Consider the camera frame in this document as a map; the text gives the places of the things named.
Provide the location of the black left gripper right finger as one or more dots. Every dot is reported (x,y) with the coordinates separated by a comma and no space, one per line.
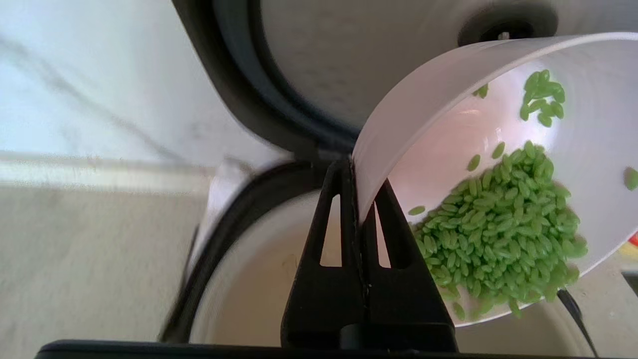
(403,304)

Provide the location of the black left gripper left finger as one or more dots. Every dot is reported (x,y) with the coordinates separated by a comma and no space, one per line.
(324,299)

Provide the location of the chopped green vegetables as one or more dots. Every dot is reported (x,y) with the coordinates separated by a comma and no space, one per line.
(498,234)

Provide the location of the black rice cooker lid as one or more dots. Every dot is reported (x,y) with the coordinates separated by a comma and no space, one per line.
(349,60)

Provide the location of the cream inner pot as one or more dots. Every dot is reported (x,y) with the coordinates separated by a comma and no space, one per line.
(259,279)

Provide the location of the pink bowl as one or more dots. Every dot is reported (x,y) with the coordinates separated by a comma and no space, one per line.
(448,149)

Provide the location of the steel sink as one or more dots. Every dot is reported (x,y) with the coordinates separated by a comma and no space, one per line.
(632,281)

